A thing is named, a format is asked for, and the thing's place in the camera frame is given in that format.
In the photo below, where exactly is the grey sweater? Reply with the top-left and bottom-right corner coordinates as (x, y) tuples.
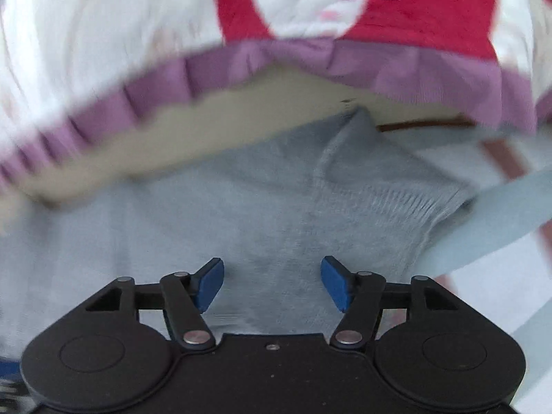
(0, 108), (479, 354)

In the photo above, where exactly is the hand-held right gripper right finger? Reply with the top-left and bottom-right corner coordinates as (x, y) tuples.
(320, 255), (460, 350)

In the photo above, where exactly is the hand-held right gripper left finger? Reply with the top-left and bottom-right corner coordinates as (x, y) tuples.
(85, 257), (226, 350)

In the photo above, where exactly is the beige bed base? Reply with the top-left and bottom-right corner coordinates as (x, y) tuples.
(17, 65), (475, 208)

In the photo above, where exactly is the checked play mat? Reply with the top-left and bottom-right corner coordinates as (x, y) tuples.
(375, 116), (552, 414)

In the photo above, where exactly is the printed quilt with purple ruffle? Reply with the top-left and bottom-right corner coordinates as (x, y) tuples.
(0, 0), (552, 195)

